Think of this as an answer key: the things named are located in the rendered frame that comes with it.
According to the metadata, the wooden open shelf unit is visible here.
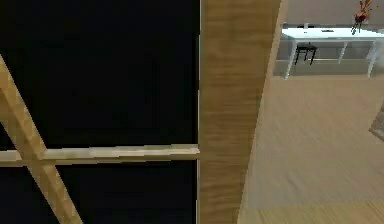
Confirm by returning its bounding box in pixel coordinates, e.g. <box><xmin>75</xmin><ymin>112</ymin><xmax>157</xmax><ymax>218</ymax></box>
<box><xmin>0</xmin><ymin>0</ymin><xmax>288</xmax><ymax>224</ymax></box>

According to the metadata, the black stool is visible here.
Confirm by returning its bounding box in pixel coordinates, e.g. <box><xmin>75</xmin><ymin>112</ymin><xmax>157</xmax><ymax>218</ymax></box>
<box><xmin>294</xmin><ymin>43</ymin><xmax>318</xmax><ymax>66</ymax></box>

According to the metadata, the white long table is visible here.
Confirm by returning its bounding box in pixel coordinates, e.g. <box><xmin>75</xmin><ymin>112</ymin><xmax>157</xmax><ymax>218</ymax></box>
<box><xmin>280</xmin><ymin>27</ymin><xmax>384</xmax><ymax>80</ymax></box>

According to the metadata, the grey floor cloth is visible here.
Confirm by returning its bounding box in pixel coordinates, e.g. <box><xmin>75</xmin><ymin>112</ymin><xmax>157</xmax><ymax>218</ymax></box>
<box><xmin>368</xmin><ymin>105</ymin><xmax>384</xmax><ymax>142</ymax></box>

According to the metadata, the red orange house plant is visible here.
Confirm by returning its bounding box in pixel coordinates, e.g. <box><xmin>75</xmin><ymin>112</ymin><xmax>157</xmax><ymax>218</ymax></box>
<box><xmin>350</xmin><ymin>0</ymin><xmax>375</xmax><ymax>36</ymax></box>

